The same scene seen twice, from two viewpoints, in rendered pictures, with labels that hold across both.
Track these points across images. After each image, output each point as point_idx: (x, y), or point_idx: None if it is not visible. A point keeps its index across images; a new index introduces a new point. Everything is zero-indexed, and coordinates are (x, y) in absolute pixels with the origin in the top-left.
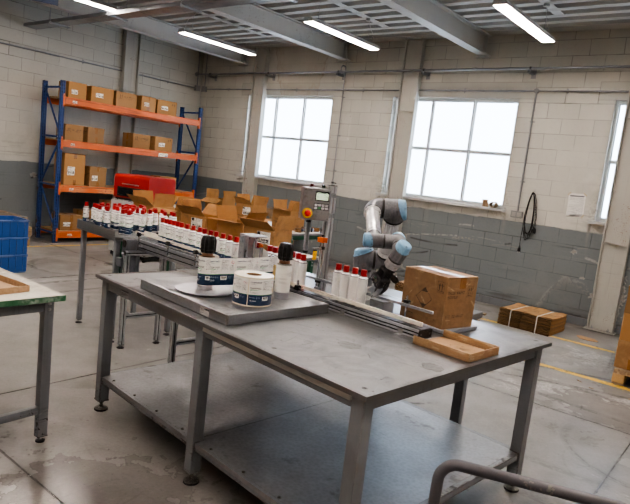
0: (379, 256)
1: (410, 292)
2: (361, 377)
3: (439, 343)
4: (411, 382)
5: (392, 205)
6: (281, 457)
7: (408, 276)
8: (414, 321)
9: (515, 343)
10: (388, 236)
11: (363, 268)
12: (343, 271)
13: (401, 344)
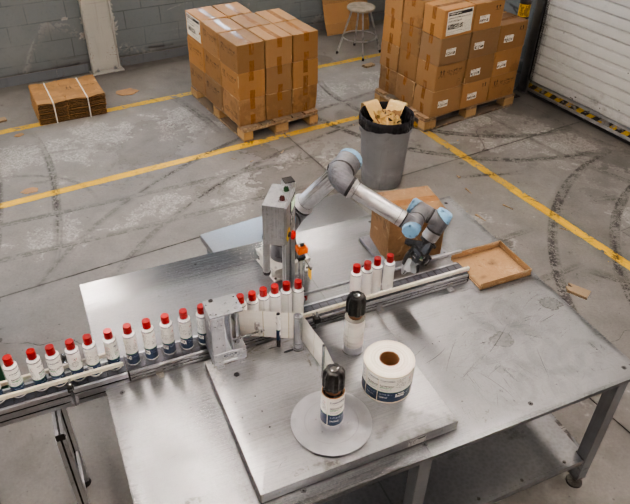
0: (305, 214)
1: (399, 239)
2: (597, 361)
3: (477, 271)
4: (597, 332)
5: (356, 164)
6: (446, 458)
7: (395, 226)
8: (462, 270)
9: (459, 220)
10: (423, 212)
11: (295, 237)
12: (367, 270)
13: (486, 299)
